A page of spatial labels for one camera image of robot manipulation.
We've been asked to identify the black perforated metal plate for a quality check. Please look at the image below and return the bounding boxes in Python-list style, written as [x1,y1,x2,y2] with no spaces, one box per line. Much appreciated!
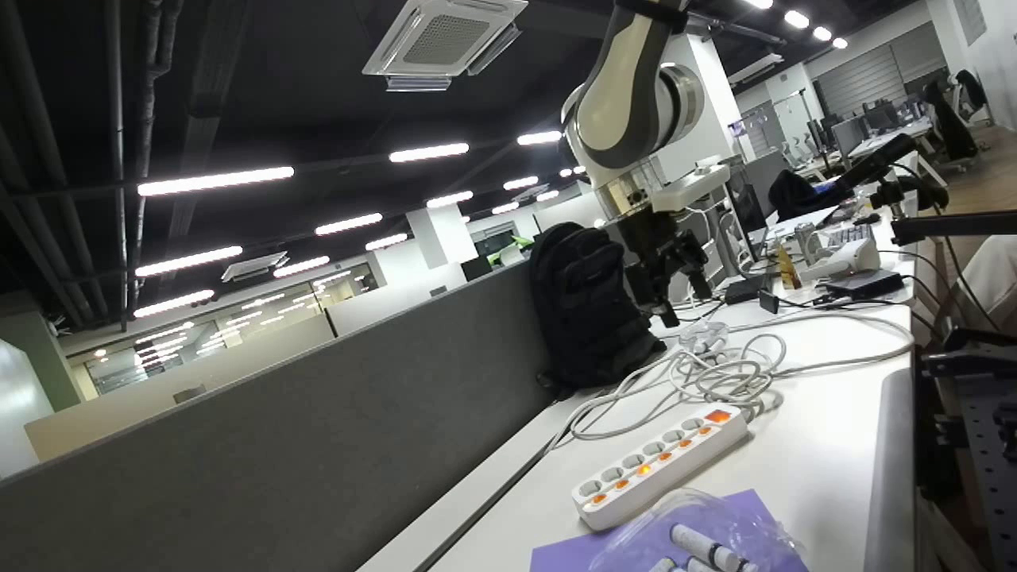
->
[916,343,1017,572]

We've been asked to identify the black office chair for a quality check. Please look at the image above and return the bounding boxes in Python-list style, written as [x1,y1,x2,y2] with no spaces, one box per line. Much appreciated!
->
[926,66,991,167]

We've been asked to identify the purple mat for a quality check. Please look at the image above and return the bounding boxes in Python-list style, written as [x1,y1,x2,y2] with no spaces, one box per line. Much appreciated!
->
[529,485,815,572]

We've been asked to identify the ceiling air conditioner cassette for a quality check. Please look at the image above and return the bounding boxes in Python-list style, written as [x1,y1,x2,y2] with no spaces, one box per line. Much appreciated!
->
[358,0,531,95]

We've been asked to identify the black backpack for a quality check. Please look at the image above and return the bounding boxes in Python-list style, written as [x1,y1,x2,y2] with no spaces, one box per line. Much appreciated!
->
[529,221,670,391]

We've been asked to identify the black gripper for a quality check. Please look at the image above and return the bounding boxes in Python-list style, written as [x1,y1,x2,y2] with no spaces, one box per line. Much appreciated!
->
[617,204,715,330]

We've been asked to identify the white desktop device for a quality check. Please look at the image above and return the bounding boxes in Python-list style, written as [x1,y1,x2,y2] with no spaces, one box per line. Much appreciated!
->
[794,221,883,287]

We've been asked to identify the grey desk partition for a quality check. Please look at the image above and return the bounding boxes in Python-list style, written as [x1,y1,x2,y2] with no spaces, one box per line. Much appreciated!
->
[0,257,581,572]

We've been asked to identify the white power strip orange switches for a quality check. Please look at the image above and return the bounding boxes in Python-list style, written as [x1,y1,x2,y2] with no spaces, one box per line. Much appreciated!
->
[568,402,754,534]

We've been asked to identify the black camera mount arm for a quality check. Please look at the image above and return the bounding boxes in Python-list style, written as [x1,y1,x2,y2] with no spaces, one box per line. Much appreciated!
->
[868,168,1017,248]

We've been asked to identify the long white looping cable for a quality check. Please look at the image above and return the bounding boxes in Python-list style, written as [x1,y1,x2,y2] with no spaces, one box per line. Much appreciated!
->
[728,301,919,383]

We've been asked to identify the black computer monitor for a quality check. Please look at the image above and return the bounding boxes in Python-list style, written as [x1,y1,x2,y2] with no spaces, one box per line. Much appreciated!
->
[728,180,768,237]

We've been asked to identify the tangled white cable bundle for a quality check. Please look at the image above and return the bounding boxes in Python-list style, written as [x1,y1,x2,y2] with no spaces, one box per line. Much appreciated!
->
[568,315,791,445]

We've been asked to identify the small yellow bottle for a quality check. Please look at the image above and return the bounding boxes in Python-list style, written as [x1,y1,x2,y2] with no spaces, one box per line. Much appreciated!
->
[776,245,801,293]

